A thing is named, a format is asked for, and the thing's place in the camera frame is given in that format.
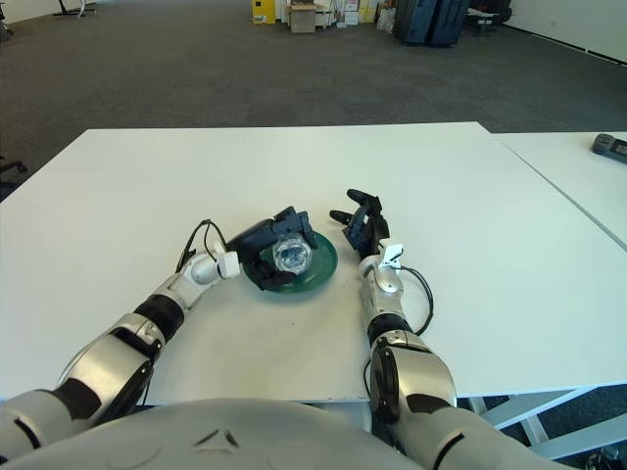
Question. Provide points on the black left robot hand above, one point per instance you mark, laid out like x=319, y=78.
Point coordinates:
x=255, y=240

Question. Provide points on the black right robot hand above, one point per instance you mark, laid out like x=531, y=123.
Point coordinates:
x=372, y=230

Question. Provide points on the clear plastic water bottle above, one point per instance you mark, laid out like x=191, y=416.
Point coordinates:
x=293, y=255

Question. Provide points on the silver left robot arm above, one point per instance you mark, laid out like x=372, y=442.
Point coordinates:
x=103, y=362

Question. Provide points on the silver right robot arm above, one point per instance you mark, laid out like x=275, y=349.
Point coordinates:
x=426, y=372

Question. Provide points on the green round plate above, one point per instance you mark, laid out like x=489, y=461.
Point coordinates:
x=325, y=259

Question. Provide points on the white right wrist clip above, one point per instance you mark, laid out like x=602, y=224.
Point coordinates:
x=393, y=253

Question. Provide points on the grey robot torso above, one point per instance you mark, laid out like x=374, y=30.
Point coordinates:
x=220, y=440

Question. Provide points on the white plastic bag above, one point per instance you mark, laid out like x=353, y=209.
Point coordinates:
x=385, y=20

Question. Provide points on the black suitcase blue side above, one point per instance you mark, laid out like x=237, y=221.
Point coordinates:
x=414, y=22

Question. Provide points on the stacked white boxes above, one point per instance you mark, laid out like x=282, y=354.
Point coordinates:
x=355, y=12

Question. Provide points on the brown cardboard box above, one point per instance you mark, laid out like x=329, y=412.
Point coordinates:
x=302, y=20

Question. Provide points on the dark navy suitcase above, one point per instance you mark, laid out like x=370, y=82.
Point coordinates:
x=448, y=22

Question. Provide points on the yellow box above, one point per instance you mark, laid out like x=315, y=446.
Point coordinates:
x=262, y=11

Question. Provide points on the black handheld device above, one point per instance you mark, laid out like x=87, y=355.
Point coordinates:
x=610, y=145

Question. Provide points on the black office chair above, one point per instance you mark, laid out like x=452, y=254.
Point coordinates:
x=12, y=166

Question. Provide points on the black white desk base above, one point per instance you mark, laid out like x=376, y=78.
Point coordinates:
x=73, y=7

